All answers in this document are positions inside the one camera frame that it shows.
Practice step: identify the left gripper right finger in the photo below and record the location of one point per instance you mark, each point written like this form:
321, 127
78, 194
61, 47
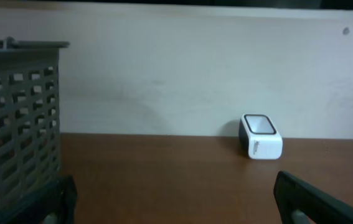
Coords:
300, 202

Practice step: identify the grey plastic mesh basket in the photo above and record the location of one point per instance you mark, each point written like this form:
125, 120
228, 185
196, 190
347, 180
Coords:
29, 116

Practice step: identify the white barcode scanner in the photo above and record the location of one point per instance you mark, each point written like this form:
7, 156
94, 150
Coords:
259, 137

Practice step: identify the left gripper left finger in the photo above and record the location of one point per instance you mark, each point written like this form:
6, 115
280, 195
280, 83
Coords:
59, 197

